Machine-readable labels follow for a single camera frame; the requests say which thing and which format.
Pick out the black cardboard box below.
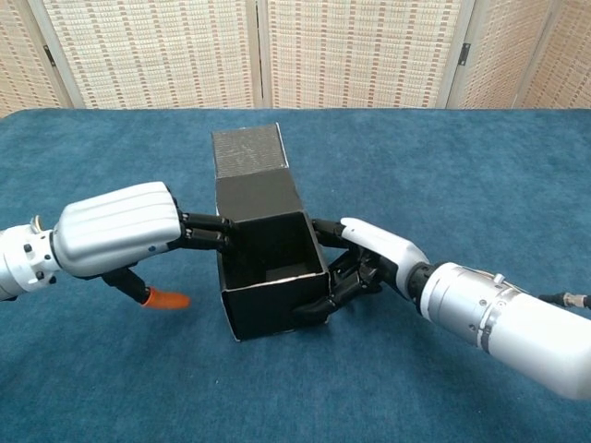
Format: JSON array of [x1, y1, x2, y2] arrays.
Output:
[[211, 122, 332, 343]]

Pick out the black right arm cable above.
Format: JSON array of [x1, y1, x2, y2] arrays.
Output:
[[537, 291, 591, 309]]

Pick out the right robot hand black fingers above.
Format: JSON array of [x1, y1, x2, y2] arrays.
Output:
[[291, 216, 433, 327]]

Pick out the woven bamboo folding screen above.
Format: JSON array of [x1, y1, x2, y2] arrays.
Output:
[[0, 0, 591, 119]]

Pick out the left robot hand orange thumb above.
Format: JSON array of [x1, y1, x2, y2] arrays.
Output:
[[53, 181, 236, 311]]

